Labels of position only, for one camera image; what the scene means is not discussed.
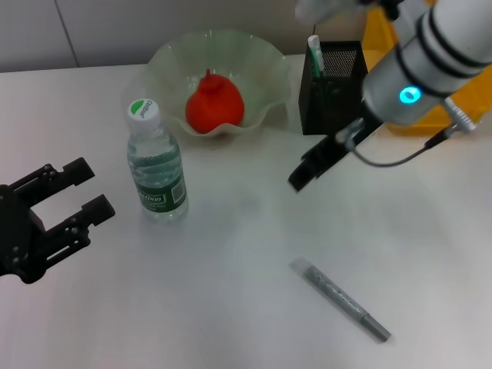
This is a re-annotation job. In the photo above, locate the clear green-label water bottle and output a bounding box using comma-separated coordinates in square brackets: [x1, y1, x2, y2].
[125, 98, 189, 222]

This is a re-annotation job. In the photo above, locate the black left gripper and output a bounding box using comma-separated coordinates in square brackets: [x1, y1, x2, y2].
[0, 156, 117, 285]

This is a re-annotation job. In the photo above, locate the grey right arm cable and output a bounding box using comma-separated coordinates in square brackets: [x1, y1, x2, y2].
[336, 98, 477, 167]

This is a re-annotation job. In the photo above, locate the orange fruit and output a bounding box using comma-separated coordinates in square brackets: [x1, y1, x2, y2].
[185, 69, 246, 135]

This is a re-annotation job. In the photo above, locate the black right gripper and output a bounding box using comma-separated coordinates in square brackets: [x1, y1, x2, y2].
[288, 110, 386, 194]

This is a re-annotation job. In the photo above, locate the black mesh pen holder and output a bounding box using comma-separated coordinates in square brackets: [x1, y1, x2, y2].
[298, 40, 370, 136]

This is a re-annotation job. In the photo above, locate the pale green wavy glass bowl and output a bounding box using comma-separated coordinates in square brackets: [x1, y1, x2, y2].
[142, 28, 291, 140]

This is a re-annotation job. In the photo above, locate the yellow plastic bin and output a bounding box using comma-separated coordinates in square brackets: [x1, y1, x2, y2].
[362, 9, 492, 135]

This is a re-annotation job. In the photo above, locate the grey marker pen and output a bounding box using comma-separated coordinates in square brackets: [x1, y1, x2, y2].
[288, 258, 392, 343]

